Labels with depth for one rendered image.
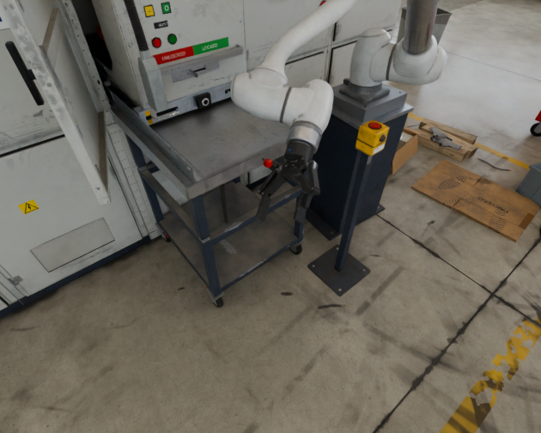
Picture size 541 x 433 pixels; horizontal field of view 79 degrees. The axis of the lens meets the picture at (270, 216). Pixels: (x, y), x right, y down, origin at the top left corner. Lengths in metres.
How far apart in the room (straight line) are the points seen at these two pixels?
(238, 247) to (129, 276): 0.64
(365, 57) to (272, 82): 0.77
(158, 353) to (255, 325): 0.47
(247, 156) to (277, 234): 0.72
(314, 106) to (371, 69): 0.75
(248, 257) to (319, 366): 0.61
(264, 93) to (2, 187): 1.16
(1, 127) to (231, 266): 1.08
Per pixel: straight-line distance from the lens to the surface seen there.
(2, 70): 1.51
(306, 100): 0.94
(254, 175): 2.27
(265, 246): 1.75
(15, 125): 1.58
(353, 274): 1.90
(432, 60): 1.60
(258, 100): 0.94
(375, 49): 1.64
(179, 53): 1.39
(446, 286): 2.04
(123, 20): 1.30
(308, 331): 1.70
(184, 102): 1.44
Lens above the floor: 1.53
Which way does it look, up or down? 45 degrees down
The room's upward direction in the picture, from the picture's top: straight up
